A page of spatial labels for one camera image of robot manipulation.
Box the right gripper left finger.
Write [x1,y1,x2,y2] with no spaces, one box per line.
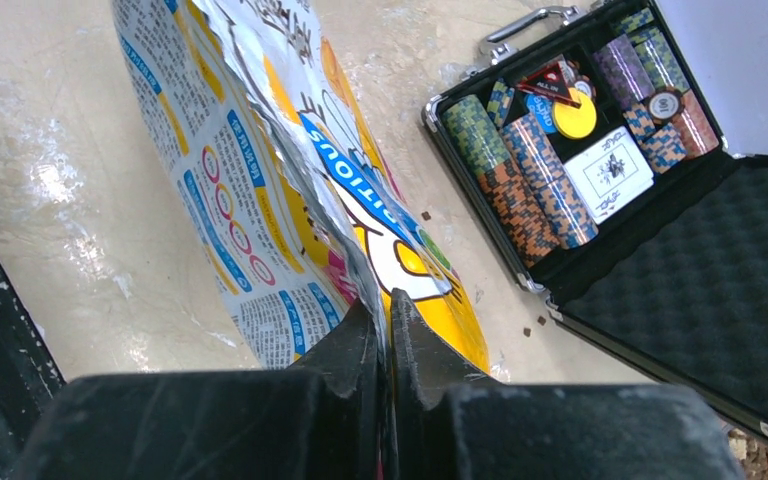
[14,303,379,479]

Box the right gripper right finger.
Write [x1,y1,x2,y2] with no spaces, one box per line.
[390,289,744,479]

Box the colourful pet food bag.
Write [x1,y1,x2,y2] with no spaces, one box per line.
[112,1,489,370]

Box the black poker chip case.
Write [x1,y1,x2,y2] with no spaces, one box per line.
[422,1,768,440]

